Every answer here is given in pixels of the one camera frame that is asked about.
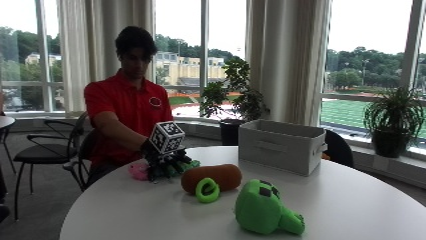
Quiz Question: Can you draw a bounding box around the dark green soft toy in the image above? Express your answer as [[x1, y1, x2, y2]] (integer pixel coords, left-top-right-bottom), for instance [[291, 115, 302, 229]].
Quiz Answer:
[[166, 159, 202, 178]]

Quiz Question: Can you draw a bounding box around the pink soft toy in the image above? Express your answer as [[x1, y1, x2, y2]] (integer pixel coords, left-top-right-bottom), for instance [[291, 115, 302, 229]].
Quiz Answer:
[[128, 162, 152, 182]]

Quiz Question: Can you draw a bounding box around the white cube with black markers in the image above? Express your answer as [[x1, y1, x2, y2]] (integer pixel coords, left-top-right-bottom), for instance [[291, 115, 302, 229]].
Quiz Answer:
[[148, 121, 188, 155]]

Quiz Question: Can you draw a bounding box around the black chair with armrests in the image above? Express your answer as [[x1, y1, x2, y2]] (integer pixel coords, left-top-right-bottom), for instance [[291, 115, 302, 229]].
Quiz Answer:
[[12, 111, 90, 222], [61, 129, 98, 193]]

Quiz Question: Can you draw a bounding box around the the person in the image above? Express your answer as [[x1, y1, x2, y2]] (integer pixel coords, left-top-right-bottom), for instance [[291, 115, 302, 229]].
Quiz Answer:
[[82, 25, 176, 188]]

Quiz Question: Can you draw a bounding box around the green blocky-faced soft toy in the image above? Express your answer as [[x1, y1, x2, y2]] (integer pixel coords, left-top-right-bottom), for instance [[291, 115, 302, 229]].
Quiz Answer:
[[233, 178, 307, 236]]

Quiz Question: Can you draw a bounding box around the grey fabric storage box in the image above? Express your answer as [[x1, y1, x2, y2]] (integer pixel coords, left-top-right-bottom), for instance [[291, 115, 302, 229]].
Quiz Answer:
[[237, 118, 329, 177]]

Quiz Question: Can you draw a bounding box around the tall leafy potted plant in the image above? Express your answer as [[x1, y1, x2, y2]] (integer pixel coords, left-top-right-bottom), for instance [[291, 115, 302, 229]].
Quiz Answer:
[[198, 55, 270, 147]]

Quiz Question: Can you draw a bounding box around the round side table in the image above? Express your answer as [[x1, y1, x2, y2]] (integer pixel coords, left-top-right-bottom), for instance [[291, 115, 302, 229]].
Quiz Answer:
[[0, 114, 17, 130]]

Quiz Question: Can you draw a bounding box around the beige curtain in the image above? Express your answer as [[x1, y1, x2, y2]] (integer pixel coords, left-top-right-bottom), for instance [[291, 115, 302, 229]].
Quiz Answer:
[[56, 0, 157, 117], [244, 0, 334, 128]]

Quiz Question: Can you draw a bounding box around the black round-backed chair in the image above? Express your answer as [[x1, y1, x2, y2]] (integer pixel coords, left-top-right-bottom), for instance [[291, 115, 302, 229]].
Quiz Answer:
[[322, 128, 355, 169]]

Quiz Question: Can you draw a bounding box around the bushy thin-leaved potted plant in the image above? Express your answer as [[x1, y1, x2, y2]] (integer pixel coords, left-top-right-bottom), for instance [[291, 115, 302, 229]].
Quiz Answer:
[[362, 85, 426, 159]]

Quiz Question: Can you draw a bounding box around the brown soft toy green ring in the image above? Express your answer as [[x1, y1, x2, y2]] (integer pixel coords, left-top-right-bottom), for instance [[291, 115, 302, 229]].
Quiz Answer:
[[180, 163, 244, 204]]

